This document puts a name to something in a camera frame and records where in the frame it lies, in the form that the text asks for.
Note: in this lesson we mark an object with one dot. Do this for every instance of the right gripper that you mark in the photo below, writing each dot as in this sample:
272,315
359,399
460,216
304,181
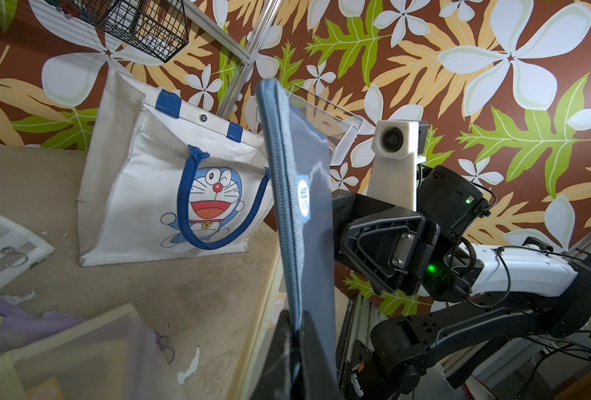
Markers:
388,245

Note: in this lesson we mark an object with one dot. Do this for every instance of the black wire basket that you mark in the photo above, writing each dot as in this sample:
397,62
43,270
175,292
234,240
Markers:
157,28

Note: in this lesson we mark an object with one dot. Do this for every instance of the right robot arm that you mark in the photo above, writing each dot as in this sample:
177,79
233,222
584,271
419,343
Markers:
491,294

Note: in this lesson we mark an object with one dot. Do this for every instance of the white Doraemon canvas bag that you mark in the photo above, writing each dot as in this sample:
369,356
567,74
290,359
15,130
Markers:
164,179

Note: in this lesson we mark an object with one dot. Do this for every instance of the large purple mesh pouch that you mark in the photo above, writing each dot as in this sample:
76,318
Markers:
25,325

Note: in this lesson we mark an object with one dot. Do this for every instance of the white wire basket right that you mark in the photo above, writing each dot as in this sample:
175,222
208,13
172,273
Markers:
339,125

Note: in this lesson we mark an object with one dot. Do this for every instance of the yellow trimmed mesh pouch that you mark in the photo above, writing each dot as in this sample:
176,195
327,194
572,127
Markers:
84,381

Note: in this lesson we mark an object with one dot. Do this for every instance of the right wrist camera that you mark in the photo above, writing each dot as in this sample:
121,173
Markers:
398,146

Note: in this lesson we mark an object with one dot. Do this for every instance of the dark blue mesh pouch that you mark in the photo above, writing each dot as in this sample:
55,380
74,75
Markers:
299,161

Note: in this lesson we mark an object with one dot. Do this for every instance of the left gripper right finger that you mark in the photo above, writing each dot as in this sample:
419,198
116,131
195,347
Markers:
315,379

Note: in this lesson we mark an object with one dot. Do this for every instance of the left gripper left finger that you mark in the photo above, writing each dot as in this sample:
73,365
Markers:
276,379

